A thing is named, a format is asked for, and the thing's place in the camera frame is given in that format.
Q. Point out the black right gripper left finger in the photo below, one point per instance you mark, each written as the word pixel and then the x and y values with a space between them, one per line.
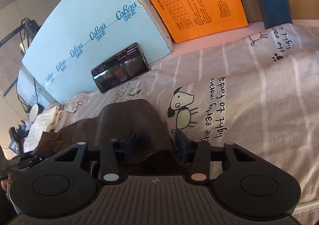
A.
pixel 114 153

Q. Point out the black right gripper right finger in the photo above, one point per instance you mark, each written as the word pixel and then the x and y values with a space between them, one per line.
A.
pixel 195 154

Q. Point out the brown leather garment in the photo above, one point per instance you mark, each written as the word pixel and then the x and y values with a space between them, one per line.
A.
pixel 115 121

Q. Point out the cream knitted garment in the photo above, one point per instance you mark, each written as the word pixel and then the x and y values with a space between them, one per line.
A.
pixel 45 122

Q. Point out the black smartphone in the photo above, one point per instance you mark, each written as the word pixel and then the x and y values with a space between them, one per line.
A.
pixel 123 66

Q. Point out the light blue cardboard box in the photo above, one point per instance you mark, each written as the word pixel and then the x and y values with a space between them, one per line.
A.
pixel 80 34

